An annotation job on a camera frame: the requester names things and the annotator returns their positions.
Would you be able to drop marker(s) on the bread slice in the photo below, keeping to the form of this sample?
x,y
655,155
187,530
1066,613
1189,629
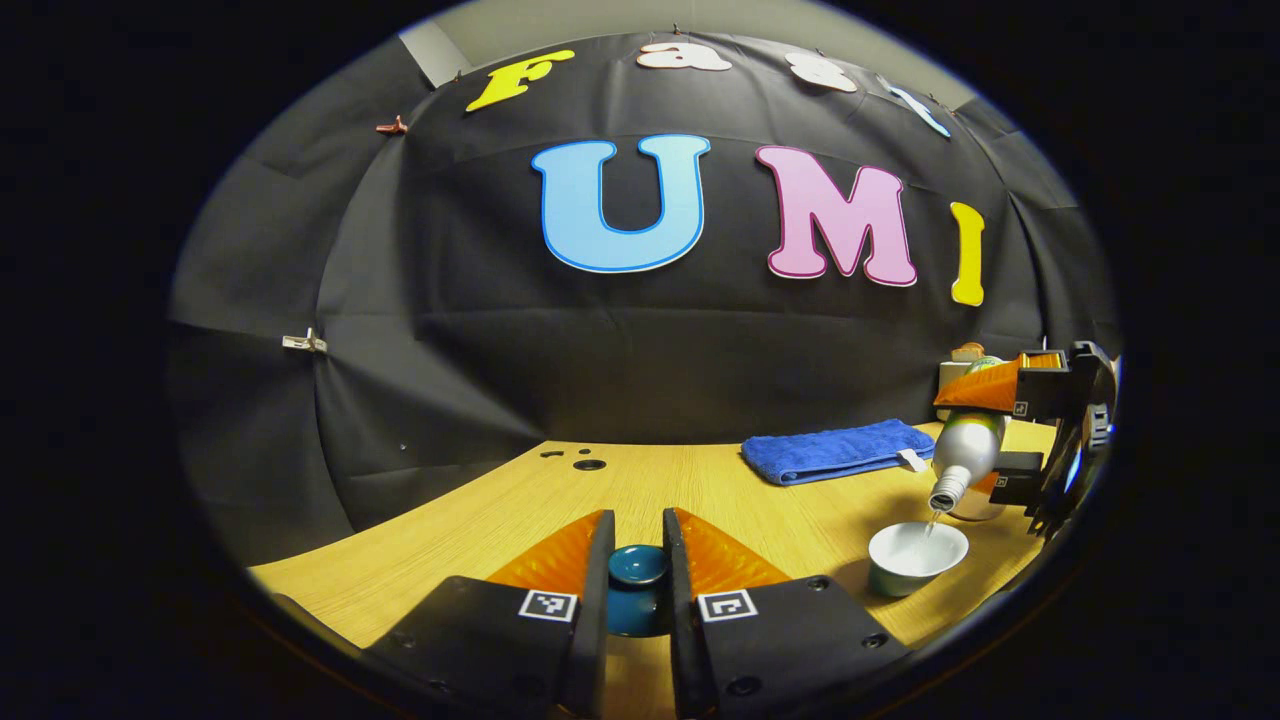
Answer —
x,y
968,351

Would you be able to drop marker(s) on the teal teacup lid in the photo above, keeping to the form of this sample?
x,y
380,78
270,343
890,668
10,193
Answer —
x,y
638,566

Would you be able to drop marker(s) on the silver green-label water bottle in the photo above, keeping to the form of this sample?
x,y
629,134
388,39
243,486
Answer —
x,y
968,445

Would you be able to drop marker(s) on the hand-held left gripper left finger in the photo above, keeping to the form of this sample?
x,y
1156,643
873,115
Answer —
x,y
598,620

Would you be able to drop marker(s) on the black backdrop cloth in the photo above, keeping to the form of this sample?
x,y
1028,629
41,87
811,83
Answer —
x,y
450,350

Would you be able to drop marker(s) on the white cloth clip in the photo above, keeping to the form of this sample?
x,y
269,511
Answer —
x,y
303,342

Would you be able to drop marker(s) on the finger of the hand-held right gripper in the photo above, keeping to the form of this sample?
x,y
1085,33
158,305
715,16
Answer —
x,y
1020,475
985,390

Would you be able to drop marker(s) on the red cloth clip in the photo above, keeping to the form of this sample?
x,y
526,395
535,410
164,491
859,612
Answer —
x,y
392,126

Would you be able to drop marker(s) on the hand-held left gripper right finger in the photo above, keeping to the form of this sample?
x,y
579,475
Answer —
x,y
680,620

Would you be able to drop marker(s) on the folded blue towel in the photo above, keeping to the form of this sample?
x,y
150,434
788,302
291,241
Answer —
x,y
830,450

